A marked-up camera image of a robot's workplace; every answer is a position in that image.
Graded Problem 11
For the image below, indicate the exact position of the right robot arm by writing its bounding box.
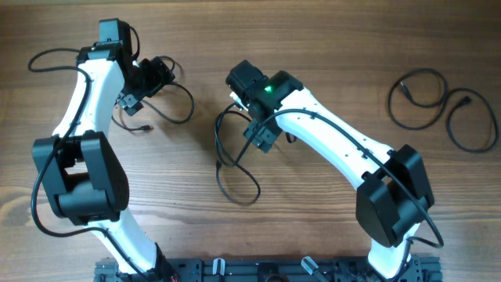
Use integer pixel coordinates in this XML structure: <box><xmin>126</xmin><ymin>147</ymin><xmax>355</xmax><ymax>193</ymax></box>
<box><xmin>225</xmin><ymin>60</ymin><xmax>434</xmax><ymax>280</ymax></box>

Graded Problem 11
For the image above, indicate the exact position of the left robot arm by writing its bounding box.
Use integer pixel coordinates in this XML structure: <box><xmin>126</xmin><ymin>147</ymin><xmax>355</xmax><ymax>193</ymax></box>
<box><xmin>31</xmin><ymin>18</ymin><xmax>179</xmax><ymax>281</ymax></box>

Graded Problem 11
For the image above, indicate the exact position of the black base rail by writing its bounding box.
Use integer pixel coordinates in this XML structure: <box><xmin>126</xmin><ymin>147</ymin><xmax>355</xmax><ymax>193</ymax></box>
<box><xmin>93</xmin><ymin>256</ymin><xmax>443</xmax><ymax>282</ymax></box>

